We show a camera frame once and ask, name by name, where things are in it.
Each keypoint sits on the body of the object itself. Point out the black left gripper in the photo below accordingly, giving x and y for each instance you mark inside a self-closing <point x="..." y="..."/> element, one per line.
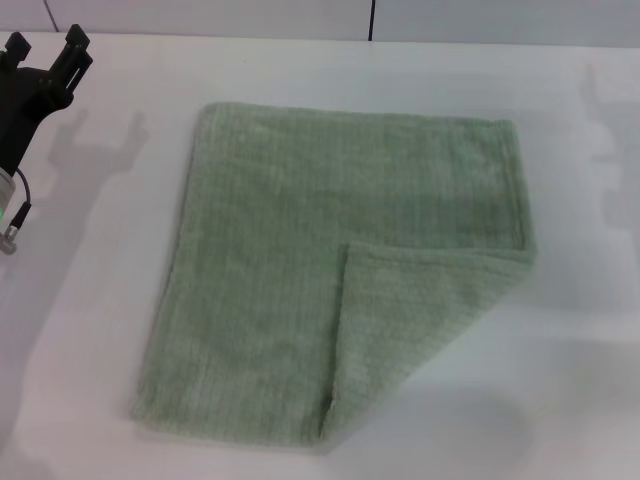
<point x="25" y="105"/>

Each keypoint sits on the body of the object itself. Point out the green terry towel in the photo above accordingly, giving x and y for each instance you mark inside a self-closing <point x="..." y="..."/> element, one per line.
<point x="260" y="250"/>

